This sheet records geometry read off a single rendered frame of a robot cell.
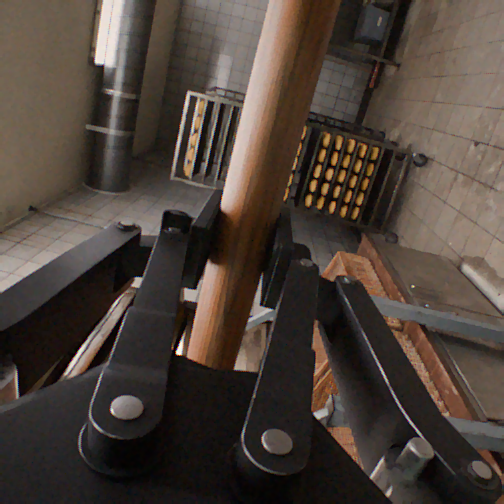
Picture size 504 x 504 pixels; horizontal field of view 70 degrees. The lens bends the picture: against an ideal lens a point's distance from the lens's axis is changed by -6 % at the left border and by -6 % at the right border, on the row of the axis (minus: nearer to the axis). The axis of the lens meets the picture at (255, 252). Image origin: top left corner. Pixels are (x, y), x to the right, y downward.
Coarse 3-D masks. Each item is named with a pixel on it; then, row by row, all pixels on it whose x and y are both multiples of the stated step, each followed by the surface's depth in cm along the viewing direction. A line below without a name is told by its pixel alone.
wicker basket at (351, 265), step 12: (336, 264) 177; (348, 264) 164; (360, 264) 167; (324, 276) 180; (360, 276) 156; (372, 276) 159; (372, 288) 148; (396, 324) 127; (312, 348) 176; (324, 360) 168; (324, 372) 136
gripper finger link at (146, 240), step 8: (144, 240) 15; (152, 240) 15; (136, 248) 15; (144, 248) 15; (152, 248) 15; (120, 256) 15; (128, 256) 15; (136, 256) 15; (144, 256) 15; (120, 264) 15; (128, 264) 15; (136, 264) 15; (144, 264) 15; (120, 272) 15; (128, 272) 15; (136, 272) 15
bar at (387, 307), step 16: (384, 304) 113; (400, 304) 116; (256, 320) 119; (416, 320) 115; (432, 320) 115; (448, 320) 115; (464, 320) 116; (480, 336) 117; (496, 336) 116; (336, 400) 70; (320, 416) 71; (336, 416) 69; (464, 432) 70; (480, 432) 70; (496, 432) 71; (480, 448) 71; (496, 448) 71
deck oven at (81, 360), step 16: (128, 304) 182; (192, 304) 196; (112, 320) 169; (192, 320) 195; (96, 336) 156; (80, 352) 144; (96, 352) 148; (176, 352) 173; (64, 368) 145; (80, 368) 138
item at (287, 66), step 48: (288, 0) 15; (336, 0) 15; (288, 48) 15; (288, 96) 16; (240, 144) 17; (288, 144) 17; (240, 192) 18; (240, 240) 18; (240, 288) 19; (192, 336) 22; (240, 336) 21
